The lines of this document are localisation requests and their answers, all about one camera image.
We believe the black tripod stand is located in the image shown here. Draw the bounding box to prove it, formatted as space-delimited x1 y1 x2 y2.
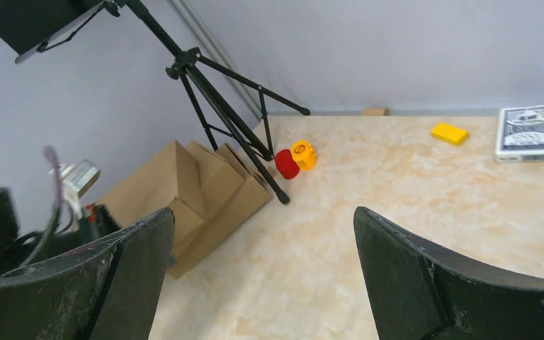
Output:
0 1 311 205

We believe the small wooden block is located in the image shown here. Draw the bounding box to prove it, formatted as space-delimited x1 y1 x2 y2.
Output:
361 108 390 116

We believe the folded cardboard box left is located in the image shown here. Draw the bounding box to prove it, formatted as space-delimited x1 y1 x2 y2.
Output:
98 141 272 278

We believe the red yellow toy block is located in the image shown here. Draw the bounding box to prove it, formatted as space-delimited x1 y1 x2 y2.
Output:
274 140 317 180

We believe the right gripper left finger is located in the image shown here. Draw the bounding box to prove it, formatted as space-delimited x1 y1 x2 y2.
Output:
0 208 174 339

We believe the aluminium frame rail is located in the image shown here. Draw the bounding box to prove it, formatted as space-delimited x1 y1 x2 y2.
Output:
168 0 261 121

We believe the playing card deck box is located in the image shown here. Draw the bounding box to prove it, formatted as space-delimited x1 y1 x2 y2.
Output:
494 104 544 163

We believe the small yellow block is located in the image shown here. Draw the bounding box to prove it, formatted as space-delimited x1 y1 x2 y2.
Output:
431 123 469 146

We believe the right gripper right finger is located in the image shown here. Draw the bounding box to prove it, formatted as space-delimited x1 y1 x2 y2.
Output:
353 207 544 339

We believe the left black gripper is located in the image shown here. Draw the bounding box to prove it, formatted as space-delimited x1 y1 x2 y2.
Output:
0 188 121 276

